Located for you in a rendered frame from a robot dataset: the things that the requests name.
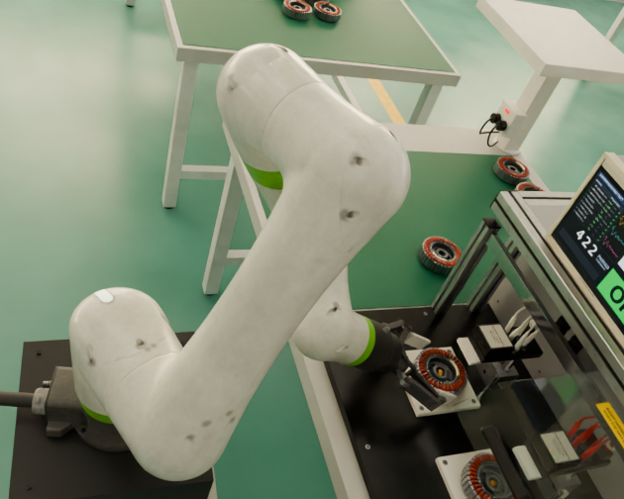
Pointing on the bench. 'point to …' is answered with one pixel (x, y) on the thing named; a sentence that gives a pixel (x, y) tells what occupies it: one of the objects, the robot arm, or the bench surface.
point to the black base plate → (431, 488)
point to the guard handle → (505, 463)
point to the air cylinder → (496, 371)
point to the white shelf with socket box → (550, 61)
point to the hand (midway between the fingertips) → (435, 370)
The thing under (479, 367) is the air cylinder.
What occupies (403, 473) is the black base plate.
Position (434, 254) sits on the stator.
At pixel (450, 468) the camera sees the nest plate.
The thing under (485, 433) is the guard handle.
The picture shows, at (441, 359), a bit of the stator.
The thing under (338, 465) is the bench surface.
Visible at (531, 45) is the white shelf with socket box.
